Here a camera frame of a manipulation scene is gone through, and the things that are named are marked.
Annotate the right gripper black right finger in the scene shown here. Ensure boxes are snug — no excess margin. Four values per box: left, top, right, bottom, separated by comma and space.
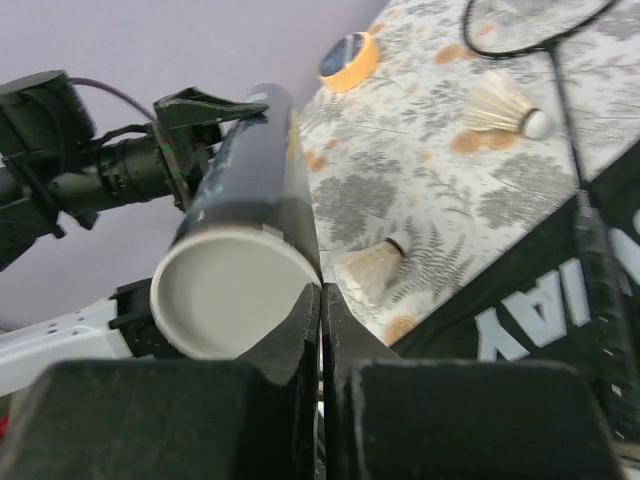
322, 284, 623, 479

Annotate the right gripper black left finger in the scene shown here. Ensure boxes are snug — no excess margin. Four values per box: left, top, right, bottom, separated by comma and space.
1, 285, 320, 479

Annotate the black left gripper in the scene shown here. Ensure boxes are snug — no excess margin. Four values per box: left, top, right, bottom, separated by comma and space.
97, 87, 269, 208

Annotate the white shuttlecock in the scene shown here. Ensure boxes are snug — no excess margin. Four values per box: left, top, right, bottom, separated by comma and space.
334, 230, 412, 306
463, 70, 550, 140

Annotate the black Boka shuttlecock tube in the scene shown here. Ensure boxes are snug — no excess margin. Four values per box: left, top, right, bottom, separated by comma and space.
150, 83, 322, 360

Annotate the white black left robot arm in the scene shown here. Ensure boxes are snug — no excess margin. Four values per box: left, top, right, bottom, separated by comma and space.
1, 70, 268, 268

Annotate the black badminton racket left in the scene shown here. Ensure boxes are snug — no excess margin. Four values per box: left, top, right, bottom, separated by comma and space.
462, 1, 639, 443

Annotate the yellow masking tape roll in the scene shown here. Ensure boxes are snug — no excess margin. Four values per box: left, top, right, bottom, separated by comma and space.
318, 32, 380, 93

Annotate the black Crossway racket cover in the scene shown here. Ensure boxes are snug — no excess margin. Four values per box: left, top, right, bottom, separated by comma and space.
392, 144, 640, 451

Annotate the floral patterned table mat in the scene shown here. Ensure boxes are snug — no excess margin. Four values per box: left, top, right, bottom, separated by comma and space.
302, 1, 639, 344

